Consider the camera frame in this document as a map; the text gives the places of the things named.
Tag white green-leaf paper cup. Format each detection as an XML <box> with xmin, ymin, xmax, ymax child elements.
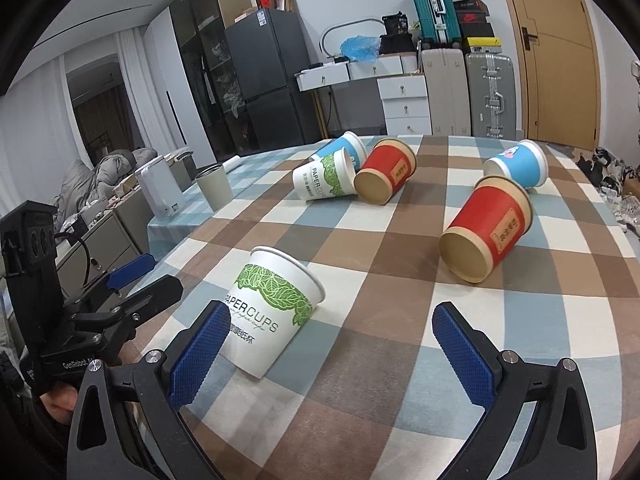
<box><xmin>293</xmin><ymin>148</ymin><xmax>357</xmax><ymax>202</ymax></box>
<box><xmin>221</xmin><ymin>246</ymin><xmax>326</xmax><ymax>378</ymax></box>

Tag red paper cup right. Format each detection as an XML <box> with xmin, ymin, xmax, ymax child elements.
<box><xmin>438</xmin><ymin>176</ymin><xmax>534</xmax><ymax>284</ymax></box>

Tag red paper cup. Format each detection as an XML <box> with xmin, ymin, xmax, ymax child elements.
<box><xmin>438</xmin><ymin>176</ymin><xmax>534</xmax><ymax>284</ymax></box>
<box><xmin>354</xmin><ymin>136</ymin><xmax>418</xmax><ymax>206</ymax></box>

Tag blue paper cup far left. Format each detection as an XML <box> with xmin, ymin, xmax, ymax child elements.
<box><xmin>310</xmin><ymin>130</ymin><xmax>368</xmax><ymax>171</ymax></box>

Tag blue paper cup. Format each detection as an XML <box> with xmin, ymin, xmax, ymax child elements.
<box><xmin>483</xmin><ymin>140</ymin><xmax>549</xmax><ymax>188</ymax></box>
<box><xmin>310</xmin><ymin>130</ymin><xmax>368</xmax><ymax>171</ymax></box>

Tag blue paper cup right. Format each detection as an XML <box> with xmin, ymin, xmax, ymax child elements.
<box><xmin>483</xmin><ymin>140</ymin><xmax>549</xmax><ymax>188</ymax></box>

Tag red paper cup centre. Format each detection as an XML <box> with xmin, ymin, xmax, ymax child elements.
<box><xmin>354</xmin><ymin>136</ymin><xmax>418</xmax><ymax>206</ymax></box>

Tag person's left hand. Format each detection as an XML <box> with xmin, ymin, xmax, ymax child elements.
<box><xmin>40</xmin><ymin>382</ymin><xmax>78</xmax><ymax>425</ymax></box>

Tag white kettle appliance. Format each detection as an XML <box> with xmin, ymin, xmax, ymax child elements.
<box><xmin>134</xmin><ymin>156</ymin><xmax>186</xmax><ymax>219</ymax></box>

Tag beige insulated tumbler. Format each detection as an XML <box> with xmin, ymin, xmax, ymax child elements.
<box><xmin>195</xmin><ymin>164</ymin><xmax>233</xmax><ymax>211</ymax></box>

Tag teal checkered tablecloth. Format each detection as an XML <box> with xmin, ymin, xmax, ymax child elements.
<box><xmin>145</xmin><ymin>146</ymin><xmax>327</xmax><ymax>261</ymax></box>

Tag checkered brown blue tablecloth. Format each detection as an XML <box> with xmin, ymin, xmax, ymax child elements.
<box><xmin>122</xmin><ymin>136</ymin><xmax>639</xmax><ymax>479</ymax></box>

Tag black glass cabinet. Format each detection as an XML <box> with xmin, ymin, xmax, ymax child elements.
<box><xmin>169</xmin><ymin>0</ymin><xmax>257</xmax><ymax>162</ymax></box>

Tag dark grey refrigerator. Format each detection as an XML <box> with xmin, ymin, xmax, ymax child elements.
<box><xmin>226</xmin><ymin>8</ymin><xmax>321</xmax><ymax>151</ymax></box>

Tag blue plastic bag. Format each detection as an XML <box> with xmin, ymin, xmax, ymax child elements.
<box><xmin>340</xmin><ymin>35</ymin><xmax>381</xmax><ymax>62</ymax></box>

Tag wooden door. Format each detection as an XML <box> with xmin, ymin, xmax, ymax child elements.
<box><xmin>506</xmin><ymin>0</ymin><xmax>600</xmax><ymax>150</ymax></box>

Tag white drawer desk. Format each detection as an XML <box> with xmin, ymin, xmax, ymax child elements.
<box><xmin>295</xmin><ymin>53</ymin><xmax>432</xmax><ymax>136</ymax></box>

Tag black bag on desk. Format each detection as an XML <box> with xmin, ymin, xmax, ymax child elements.
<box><xmin>378</xmin><ymin>12</ymin><xmax>414</xmax><ymax>55</ymax></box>

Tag silver hard suitcase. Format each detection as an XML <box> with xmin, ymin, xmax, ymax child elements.
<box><xmin>465</xmin><ymin>53</ymin><xmax>516</xmax><ymax>141</ymax></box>

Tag beige hard suitcase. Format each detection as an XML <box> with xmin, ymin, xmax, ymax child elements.
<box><xmin>421</xmin><ymin>49</ymin><xmax>472</xmax><ymax>136</ymax></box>

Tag teal hard suitcase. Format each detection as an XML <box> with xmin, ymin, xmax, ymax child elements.
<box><xmin>413</xmin><ymin>0</ymin><xmax>462</xmax><ymax>49</ymax></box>

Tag stacked shoe boxes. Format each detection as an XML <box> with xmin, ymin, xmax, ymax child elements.
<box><xmin>451</xmin><ymin>0</ymin><xmax>502</xmax><ymax>54</ymax></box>

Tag black cable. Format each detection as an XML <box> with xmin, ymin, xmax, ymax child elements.
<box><xmin>54</xmin><ymin>231</ymin><xmax>94</xmax><ymax>291</ymax></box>

